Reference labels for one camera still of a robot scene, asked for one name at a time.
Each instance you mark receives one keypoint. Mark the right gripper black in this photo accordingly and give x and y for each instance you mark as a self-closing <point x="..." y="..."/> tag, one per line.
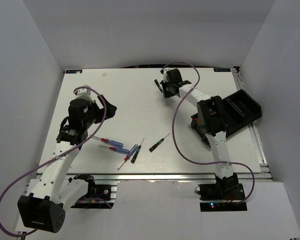
<point x="163" y="84"/>

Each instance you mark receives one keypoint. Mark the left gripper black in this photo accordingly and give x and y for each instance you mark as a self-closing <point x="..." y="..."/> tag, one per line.
<point x="110" y="110"/>

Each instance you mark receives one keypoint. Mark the green black precision screwdriver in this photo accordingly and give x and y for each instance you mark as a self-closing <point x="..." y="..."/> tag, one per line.
<point x="134" y="158"/>
<point x="158" y="85"/>

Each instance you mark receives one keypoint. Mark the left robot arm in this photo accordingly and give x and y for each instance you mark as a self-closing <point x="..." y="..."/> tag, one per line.
<point x="44" y="208"/>

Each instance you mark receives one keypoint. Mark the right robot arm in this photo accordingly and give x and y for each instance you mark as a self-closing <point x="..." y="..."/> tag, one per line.
<point x="142" y="116"/>

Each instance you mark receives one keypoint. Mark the blue label sticker right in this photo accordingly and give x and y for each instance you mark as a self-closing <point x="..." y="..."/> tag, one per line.
<point x="221" y="70"/>

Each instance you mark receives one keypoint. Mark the blue label sticker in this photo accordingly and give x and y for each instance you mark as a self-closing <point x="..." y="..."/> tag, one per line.
<point x="221" y="70"/>
<point x="73" y="71"/>

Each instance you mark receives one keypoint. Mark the blue label sticker left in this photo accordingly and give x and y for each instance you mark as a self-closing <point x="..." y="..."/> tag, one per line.
<point x="73" y="71"/>

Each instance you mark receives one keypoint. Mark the green black screwdriver right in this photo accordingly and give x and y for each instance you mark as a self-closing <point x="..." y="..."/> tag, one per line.
<point x="153" y="147"/>

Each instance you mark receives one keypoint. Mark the black divided container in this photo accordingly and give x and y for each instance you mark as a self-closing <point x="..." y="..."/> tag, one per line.
<point x="229" y="115"/>

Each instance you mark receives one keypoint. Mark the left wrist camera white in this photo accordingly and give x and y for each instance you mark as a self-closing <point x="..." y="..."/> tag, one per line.
<point x="83" y="92"/>

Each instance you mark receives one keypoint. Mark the blue handle screwdriver upper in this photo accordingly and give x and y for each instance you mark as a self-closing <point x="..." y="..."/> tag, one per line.
<point x="110" y="142"/>

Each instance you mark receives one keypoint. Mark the blue handle screwdriver lower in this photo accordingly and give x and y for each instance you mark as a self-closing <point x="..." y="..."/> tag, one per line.
<point x="116" y="149"/>

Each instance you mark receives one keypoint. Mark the blue handle screwdriver tilted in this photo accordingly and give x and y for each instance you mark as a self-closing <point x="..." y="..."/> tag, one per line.
<point x="132" y="151"/>

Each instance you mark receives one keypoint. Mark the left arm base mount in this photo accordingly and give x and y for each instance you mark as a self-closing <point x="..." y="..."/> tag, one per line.
<point x="82" y="192"/>

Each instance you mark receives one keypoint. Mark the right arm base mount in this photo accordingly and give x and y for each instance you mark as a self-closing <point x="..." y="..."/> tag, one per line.
<point x="212" y="199"/>

